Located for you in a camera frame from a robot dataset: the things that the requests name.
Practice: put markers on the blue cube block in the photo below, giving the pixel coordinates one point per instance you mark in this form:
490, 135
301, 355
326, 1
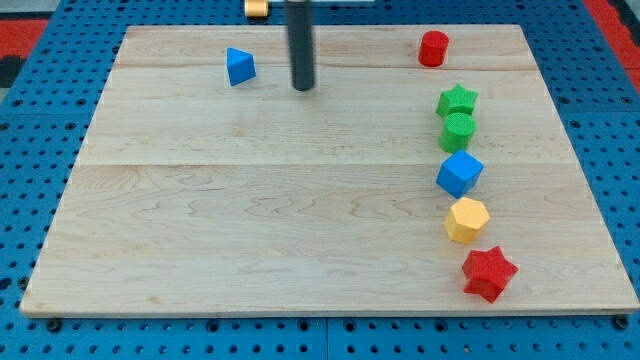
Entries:
459, 173

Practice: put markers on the light wooden board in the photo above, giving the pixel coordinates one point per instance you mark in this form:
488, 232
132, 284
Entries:
192, 198

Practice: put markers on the blue triangular prism block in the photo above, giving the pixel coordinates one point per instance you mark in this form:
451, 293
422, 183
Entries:
240, 66

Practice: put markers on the green cylinder block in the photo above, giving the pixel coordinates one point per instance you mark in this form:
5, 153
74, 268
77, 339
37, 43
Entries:
457, 132

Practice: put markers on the yellow hexagon block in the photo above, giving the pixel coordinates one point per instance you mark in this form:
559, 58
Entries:
466, 220

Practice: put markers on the dark grey cylindrical robot stick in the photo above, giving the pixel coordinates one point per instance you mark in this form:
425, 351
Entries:
300, 38

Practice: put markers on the green star block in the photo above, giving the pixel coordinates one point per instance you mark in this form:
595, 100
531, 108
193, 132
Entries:
456, 100

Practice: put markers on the red cylinder block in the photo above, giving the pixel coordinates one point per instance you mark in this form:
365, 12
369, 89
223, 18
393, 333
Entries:
433, 48

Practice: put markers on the yellow block at top edge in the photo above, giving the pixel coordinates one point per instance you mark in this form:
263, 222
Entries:
256, 8

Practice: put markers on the red star block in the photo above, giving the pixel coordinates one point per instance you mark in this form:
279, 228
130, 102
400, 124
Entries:
487, 273

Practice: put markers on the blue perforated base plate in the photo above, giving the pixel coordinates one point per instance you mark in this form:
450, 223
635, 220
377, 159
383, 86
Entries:
48, 109

